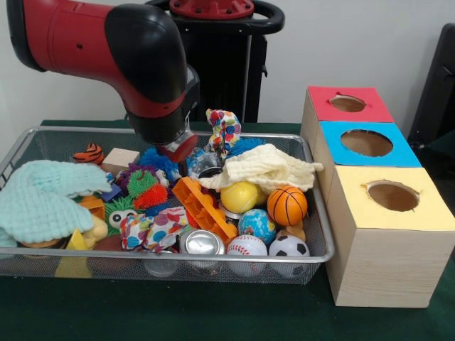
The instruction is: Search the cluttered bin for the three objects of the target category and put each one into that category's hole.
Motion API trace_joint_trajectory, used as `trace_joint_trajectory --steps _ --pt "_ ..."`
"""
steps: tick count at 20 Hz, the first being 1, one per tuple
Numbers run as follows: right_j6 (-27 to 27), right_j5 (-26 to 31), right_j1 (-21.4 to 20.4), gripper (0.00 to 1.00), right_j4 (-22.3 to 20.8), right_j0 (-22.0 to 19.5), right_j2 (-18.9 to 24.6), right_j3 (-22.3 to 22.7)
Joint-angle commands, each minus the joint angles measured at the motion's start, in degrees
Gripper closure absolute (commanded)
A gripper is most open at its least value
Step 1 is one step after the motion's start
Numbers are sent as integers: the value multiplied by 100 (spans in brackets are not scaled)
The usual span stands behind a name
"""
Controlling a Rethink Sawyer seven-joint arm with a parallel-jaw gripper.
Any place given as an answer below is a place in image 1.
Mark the cream waffle cloth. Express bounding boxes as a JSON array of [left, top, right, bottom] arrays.
[[199, 144, 325, 195]]

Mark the dark green table cloth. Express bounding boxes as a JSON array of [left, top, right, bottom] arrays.
[[0, 119, 455, 341]]

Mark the mint green cloth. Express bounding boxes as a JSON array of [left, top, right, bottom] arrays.
[[0, 159, 114, 247]]

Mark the small orange basketball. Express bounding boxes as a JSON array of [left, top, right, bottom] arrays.
[[267, 186, 309, 227]]

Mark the green spiky toy with eyes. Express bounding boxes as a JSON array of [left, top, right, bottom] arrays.
[[104, 196, 144, 237]]

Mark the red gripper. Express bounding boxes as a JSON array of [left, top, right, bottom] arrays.
[[156, 131, 200, 165]]

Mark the colourful spotted plush toy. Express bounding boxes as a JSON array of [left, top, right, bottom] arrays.
[[205, 109, 242, 160]]

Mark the shallow clear mesh bin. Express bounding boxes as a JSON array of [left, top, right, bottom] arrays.
[[0, 126, 335, 286]]

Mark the black chair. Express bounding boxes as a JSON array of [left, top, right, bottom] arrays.
[[409, 23, 455, 161]]

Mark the small soccer ball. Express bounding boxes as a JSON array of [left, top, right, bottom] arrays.
[[269, 235, 311, 278]]

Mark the small baseball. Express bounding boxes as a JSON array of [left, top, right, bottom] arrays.
[[226, 234, 269, 275]]

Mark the colourful patterned cloth pouch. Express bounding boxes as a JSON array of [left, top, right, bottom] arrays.
[[119, 206, 190, 254]]

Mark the blue spiky ball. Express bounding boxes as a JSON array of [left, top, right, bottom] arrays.
[[139, 147, 183, 183]]

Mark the purple spiky toy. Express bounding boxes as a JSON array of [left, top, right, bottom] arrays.
[[115, 163, 175, 201]]

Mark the large yellow ball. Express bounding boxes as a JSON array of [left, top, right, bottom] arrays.
[[220, 181, 261, 215]]

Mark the globe print ball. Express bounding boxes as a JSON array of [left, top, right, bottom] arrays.
[[238, 209, 277, 245]]

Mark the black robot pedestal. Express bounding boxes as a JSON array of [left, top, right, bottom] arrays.
[[146, 0, 285, 123]]

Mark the wooden box with three holes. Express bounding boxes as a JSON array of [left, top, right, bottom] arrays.
[[300, 85, 455, 309]]

